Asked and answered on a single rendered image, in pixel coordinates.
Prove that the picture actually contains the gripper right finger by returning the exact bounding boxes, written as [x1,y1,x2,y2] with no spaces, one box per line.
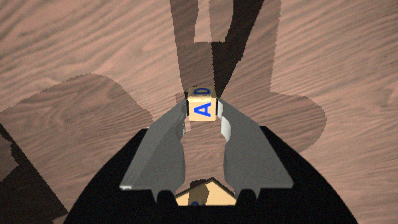
[216,98,358,224]

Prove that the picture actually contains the tan square mat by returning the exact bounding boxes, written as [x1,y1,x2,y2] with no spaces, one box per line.
[175,180,236,205]

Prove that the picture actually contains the cream letter block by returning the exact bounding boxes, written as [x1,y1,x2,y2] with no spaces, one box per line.
[188,198,206,205]
[187,87,217,121]

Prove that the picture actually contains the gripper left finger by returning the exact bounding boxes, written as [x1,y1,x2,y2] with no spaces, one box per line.
[63,99,189,224]

